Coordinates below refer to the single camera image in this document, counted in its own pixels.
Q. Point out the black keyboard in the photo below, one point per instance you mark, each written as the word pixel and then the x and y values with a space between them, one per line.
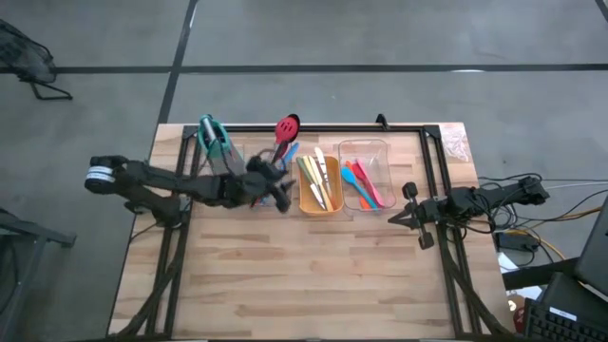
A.
pixel 560 328

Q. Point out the red silicone spatula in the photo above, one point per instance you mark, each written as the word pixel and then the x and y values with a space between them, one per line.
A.
pixel 360 173

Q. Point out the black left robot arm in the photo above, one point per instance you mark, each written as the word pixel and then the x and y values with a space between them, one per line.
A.
pixel 157 178

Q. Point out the grey metal stand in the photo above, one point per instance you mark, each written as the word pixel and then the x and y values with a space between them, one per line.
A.
pixel 28 233

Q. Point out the orange silicone spatula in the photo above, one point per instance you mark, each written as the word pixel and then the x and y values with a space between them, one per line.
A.
pixel 363 203

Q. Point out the black mesh chair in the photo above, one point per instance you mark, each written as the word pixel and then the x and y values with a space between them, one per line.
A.
pixel 24 57

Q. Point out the black power brick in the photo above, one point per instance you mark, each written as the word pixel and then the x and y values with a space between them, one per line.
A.
pixel 518 242

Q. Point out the clear plastic bag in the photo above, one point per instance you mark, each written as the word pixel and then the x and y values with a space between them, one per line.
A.
pixel 455 142

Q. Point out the cream and green utensils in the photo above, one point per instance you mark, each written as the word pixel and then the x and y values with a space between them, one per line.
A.
pixel 316 178

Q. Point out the yellow plastic bin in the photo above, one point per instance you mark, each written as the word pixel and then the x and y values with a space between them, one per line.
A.
pixel 306 204

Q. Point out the black clamp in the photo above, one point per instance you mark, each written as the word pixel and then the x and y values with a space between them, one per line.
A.
pixel 381 121

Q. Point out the black aluminium rig frame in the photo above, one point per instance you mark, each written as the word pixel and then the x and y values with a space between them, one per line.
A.
pixel 332 128

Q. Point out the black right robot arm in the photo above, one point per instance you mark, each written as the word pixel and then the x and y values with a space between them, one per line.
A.
pixel 499 192

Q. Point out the red silicone spoon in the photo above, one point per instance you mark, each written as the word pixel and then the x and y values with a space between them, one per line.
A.
pixel 279 152

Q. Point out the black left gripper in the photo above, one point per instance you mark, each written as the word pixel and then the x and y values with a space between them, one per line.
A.
pixel 263 176

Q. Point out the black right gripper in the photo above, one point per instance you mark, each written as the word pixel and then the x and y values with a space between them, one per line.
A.
pixel 430 211

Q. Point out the blue silicone spoon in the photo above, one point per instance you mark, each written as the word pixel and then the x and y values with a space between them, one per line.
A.
pixel 348 175

